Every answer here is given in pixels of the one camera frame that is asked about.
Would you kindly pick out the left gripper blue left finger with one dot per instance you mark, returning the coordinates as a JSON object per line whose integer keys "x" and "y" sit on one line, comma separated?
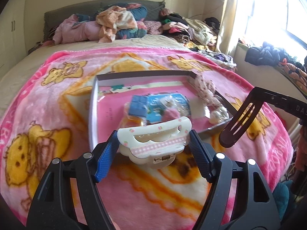
{"x": 104, "y": 154}

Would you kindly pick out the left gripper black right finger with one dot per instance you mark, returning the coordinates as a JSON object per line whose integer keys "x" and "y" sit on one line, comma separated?
{"x": 203, "y": 154}

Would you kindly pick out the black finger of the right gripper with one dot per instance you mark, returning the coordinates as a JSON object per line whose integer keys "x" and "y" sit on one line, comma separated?
{"x": 261, "y": 95}

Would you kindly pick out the yellow rings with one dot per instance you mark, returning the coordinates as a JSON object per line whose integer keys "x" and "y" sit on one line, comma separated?
{"x": 133, "y": 119}

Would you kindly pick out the white pearl bead jewelry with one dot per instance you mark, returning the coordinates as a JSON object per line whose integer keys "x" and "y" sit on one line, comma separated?
{"x": 218, "y": 115}

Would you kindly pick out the white hair claw clip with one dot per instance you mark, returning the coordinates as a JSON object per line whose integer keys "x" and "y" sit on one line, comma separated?
{"x": 155, "y": 145}

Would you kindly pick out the sheer dotted ribbon bow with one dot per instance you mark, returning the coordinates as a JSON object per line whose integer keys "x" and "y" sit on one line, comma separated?
{"x": 206, "y": 91}

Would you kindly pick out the blue small box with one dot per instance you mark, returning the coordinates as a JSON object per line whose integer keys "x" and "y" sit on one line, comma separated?
{"x": 138, "y": 106}

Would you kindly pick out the earrings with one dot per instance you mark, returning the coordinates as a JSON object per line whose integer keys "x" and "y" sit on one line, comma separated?
{"x": 175, "y": 101}

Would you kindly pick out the person's left hand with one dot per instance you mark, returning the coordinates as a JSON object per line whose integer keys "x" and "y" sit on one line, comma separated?
{"x": 116, "y": 225}

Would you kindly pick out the dark clothes on windowsill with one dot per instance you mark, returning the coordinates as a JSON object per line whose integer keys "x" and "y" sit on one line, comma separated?
{"x": 279, "y": 59}

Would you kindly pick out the dark cardboard box tray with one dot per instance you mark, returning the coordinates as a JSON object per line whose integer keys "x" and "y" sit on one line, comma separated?
{"x": 132, "y": 78}

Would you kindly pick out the cream curtain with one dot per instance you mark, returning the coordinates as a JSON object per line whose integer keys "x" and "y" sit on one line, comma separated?
{"x": 234, "y": 21}

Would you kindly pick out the pile of clothes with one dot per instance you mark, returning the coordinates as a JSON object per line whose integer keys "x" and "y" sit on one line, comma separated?
{"x": 196, "y": 35}

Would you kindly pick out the window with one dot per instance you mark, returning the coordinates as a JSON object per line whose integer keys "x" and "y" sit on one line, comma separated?
{"x": 281, "y": 23}

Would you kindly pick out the pink bedding bundle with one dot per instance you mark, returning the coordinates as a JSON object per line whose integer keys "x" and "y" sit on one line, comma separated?
{"x": 72, "y": 31}

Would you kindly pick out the orange floral cloth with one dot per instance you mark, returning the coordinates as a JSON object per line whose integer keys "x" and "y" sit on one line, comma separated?
{"x": 113, "y": 20}

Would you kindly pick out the white wardrobe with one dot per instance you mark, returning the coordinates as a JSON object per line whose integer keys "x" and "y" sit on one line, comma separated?
{"x": 13, "y": 47}

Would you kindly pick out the dark blue floral quilt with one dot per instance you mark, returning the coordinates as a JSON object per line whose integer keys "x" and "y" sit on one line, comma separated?
{"x": 139, "y": 12}

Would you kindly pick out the grey quilted headboard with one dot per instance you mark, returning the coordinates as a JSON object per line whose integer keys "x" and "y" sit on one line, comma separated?
{"x": 56, "y": 17}

